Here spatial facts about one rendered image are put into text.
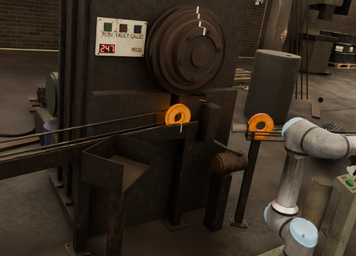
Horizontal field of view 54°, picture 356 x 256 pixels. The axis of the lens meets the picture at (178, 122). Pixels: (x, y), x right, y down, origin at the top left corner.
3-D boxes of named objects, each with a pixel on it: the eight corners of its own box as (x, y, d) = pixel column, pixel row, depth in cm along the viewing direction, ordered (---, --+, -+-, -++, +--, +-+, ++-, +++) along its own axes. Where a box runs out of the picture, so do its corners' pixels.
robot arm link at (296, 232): (294, 264, 141) (303, 236, 136) (275, 242, 152) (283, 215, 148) (318, 259, 145) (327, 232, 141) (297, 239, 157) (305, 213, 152)
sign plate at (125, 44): (95, 54, 172) (97, 17, 166) (142, 55, 186) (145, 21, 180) (96, 55, 170) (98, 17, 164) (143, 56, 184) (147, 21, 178)
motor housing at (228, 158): (197, 223, 230) (211, 150, 212) (223, 216, 241) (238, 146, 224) (209, 235, 220) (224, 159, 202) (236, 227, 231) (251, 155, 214)
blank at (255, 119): (254, 140, 219) (255, 142, 216) (243, 120, 215) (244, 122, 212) (276, 129, 217) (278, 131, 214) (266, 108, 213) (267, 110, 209)
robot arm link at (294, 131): (277, 244, 151) (305, 128, 133) (259, 223, 164) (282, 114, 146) (300, 240, 155) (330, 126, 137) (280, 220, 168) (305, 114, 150)
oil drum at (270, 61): (233, 111, 486) (246, 47, 456) (264, 109, 518) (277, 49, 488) (264, 126, 440) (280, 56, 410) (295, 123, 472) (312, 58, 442)
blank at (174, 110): (165, 105, 194) (168, 107, 191) (188, 101, 202) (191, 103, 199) (164, 131, 200) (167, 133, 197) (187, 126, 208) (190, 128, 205)
